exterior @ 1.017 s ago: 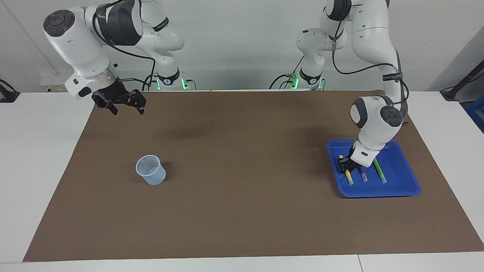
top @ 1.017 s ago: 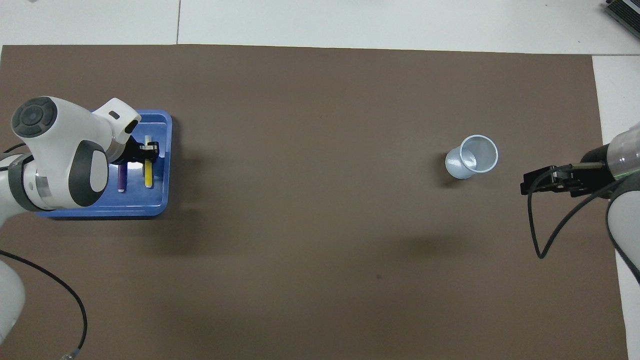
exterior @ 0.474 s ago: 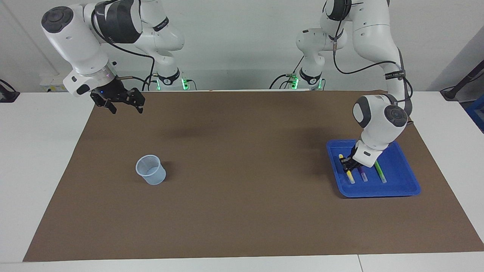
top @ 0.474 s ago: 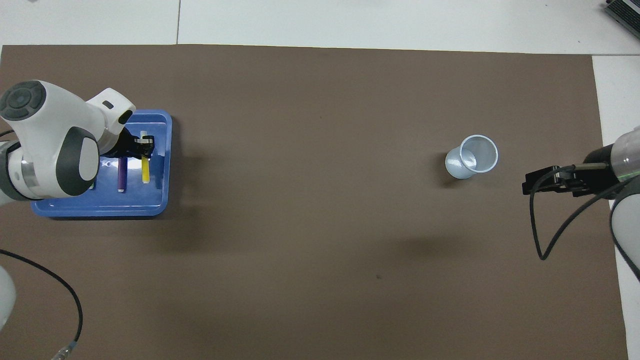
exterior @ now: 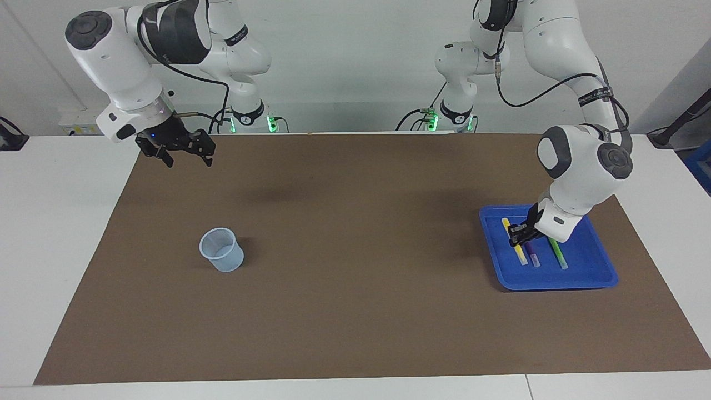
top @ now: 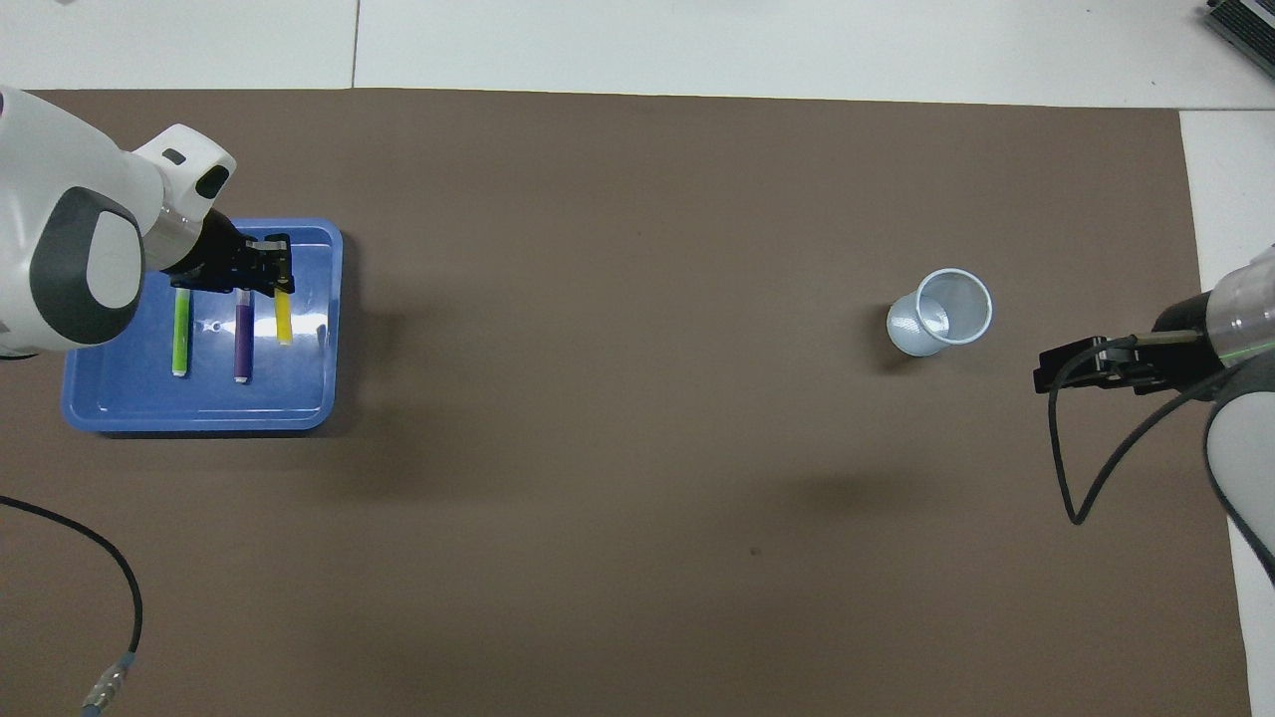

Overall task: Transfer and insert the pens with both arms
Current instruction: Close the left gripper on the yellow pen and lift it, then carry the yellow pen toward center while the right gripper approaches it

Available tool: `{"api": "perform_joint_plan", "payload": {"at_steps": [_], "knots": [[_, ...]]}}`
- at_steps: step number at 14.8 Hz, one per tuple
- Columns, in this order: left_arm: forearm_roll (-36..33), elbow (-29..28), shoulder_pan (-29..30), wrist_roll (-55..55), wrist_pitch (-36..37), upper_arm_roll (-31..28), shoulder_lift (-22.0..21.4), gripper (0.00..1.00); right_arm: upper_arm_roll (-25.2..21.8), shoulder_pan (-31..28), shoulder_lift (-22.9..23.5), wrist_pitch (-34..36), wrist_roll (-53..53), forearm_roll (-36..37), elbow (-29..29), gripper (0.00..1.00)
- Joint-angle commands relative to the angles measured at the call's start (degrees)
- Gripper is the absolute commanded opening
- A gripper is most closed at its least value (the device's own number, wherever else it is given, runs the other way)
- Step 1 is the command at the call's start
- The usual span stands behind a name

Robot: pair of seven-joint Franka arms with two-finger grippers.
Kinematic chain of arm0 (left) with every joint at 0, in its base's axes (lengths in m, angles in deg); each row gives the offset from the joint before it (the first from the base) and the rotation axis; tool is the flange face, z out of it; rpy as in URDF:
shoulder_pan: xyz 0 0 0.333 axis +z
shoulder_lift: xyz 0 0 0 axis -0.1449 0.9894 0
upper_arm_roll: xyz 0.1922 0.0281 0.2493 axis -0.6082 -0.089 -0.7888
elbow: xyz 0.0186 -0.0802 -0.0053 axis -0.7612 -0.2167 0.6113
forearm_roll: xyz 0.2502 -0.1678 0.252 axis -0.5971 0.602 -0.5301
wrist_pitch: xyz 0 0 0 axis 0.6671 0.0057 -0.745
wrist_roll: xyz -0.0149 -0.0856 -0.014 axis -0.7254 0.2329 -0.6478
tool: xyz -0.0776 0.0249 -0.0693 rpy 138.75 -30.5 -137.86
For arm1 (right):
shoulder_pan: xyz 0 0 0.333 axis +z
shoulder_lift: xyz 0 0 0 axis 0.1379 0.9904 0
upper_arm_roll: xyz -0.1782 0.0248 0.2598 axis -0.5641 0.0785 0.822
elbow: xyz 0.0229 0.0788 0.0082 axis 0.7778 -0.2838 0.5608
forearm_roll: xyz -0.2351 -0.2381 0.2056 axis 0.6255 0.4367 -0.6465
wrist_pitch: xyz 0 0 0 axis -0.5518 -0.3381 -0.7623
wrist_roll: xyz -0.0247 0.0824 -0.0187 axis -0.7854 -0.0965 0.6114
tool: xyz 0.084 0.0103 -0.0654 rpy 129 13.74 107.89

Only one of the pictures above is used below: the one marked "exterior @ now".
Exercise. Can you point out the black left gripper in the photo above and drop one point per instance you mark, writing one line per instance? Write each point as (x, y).
(527, 230)

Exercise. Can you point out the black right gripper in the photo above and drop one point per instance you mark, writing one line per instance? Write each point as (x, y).
(175, 139)

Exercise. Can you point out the yellow pen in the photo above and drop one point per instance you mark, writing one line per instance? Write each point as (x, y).
(521, 256)

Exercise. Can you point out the purple pen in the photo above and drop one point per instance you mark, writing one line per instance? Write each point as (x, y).
(534, 259)

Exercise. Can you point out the green pen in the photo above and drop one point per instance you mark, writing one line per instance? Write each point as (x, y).
(559, 256)

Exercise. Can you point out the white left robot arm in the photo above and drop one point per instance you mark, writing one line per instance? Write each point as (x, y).
(583, 166)

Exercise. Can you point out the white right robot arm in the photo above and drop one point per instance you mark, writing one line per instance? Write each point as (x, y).
(122, 66)

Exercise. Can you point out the blue plastic tray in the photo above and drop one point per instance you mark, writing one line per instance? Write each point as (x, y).
(589, 261)

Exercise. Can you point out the clear plastic cup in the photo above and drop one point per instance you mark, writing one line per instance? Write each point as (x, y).
(225, 258)

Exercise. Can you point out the white power strip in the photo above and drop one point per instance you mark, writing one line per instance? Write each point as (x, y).
(83, 125)

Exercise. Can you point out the brown table mat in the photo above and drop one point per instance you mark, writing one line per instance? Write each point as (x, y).
(355, 278)

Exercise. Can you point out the blue crate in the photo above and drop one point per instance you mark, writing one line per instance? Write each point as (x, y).
(701, 169)

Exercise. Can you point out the black stand pole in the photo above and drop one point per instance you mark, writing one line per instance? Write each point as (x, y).
(683, 119)

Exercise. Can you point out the black clamp mount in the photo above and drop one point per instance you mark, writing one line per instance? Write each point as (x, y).
(11, 141)

